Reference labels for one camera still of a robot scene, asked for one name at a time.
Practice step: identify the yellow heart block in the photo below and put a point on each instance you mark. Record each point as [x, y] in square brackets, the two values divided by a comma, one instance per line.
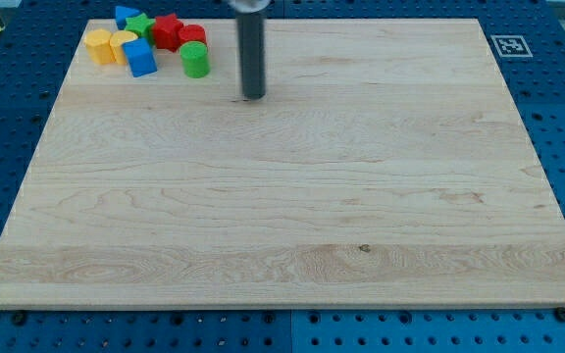
[116, 43]

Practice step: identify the yellow hexagon block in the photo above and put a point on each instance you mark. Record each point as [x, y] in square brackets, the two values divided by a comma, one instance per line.
[97, 44]

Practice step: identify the wooden board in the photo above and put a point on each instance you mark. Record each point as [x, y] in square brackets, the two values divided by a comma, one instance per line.
[387, 167]

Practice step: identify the green cylinder block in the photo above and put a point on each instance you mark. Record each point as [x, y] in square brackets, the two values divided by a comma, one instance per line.
[194, 57]

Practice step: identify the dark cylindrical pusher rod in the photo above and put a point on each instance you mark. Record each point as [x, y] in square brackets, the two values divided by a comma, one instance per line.
[251, 54]

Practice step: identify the red cylinder block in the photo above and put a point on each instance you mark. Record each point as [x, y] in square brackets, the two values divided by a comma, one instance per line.
[192, 33]

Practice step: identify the blue cube block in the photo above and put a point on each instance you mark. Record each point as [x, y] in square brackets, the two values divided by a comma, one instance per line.
[140, 57]

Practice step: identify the red star block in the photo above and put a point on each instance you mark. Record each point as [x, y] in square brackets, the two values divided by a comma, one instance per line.
[166, 32]

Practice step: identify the green star block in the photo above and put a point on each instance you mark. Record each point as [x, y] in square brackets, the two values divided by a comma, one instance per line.
[142, 26]

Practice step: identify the blue triangle block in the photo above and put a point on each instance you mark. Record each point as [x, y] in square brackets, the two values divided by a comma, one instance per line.
[121, 13]

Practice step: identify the white fiducial marker tag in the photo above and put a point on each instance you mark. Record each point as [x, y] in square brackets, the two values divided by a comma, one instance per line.
[511, 46]

